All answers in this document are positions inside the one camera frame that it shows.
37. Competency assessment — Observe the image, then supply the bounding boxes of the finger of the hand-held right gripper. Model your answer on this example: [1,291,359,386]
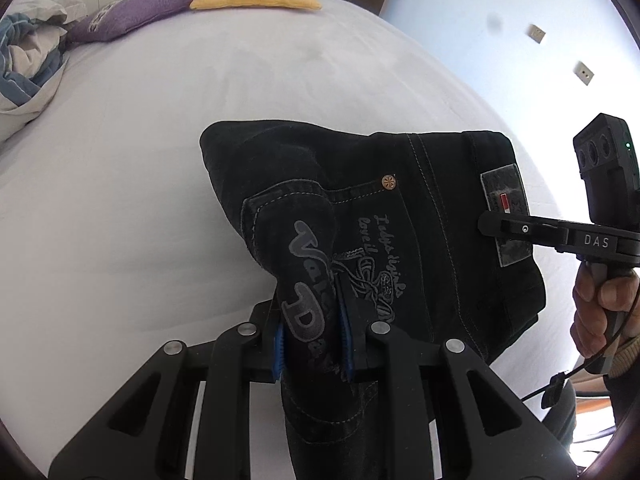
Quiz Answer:
[477,210,571,253]

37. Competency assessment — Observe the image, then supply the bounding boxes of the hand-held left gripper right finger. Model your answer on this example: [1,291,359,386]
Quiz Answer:
[335,273,574,480]

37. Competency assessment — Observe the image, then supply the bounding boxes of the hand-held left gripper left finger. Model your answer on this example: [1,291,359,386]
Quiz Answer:
[48,300,287,480]

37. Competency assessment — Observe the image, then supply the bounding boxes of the black denim pants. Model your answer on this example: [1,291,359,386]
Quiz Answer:
[199,120,546,480]

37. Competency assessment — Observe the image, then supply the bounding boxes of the person's right forearm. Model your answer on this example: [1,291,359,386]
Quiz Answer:
[605,334,640,382]

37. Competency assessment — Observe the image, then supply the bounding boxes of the person's right hand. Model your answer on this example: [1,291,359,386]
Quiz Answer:
[571,262,640,361]

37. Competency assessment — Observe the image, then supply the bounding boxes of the white bed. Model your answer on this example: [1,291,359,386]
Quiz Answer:
[0,0,583,480]

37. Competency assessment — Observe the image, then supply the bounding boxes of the purple pillow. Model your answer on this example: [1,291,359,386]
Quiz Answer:
[65,0,201,43]

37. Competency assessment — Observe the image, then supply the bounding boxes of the blue and white crumpled blanket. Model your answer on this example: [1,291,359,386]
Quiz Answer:
[0,12,71,143]

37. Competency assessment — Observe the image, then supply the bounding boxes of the black cable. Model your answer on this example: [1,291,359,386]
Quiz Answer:
[520,285,640,411]

